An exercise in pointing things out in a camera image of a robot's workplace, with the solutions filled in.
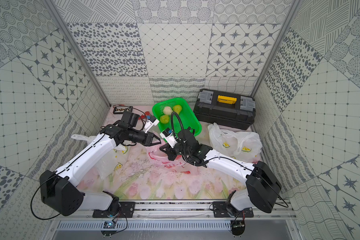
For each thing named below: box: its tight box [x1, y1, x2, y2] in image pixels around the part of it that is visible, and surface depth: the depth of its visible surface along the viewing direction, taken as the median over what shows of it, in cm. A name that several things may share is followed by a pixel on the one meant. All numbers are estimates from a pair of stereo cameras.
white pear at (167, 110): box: [163, 106, 173, 115], surface depth 113 cm
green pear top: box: [173, 104, 182, 115], surface depth 115 cm
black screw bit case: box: [113, 106, 134, 114], surface depth 120 cm
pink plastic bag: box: [146, 141, 199, 175], surface depth 74 cm
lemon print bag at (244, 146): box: [208, 122, 262, 163], surface depth 95 cm
